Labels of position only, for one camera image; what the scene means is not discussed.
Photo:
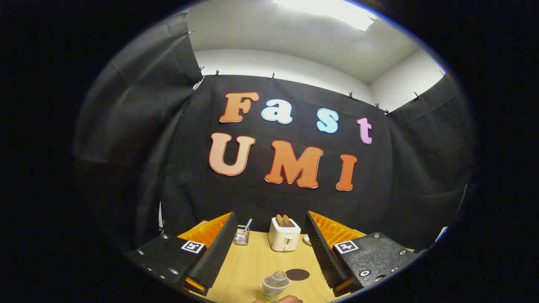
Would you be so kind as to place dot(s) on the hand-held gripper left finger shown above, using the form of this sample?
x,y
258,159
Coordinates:
x,y
219,252

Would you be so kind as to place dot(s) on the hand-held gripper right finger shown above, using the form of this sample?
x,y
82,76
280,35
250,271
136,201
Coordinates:
x,y
322,252

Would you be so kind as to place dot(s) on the dark brown round coaster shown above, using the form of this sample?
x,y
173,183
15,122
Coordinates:
x,y
297,275

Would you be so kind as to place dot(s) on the white green juice bottle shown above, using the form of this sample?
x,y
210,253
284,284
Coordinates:
x,y
273,288

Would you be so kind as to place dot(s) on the round white plate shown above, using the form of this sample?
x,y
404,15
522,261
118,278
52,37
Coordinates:
x,y
307,240

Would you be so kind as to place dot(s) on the wooden table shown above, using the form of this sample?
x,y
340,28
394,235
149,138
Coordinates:
x,y
248,265

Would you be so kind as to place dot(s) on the slim metal spoon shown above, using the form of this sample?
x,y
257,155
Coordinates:
x,y
248,225

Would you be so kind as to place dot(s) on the white toaster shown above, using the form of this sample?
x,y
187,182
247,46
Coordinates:
x,y
284,237

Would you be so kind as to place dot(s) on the toast slice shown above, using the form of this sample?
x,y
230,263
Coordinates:
x,y
279,221
287,220

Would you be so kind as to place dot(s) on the ceiling light panel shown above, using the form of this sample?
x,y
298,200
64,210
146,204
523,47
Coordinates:
x,y
332,10

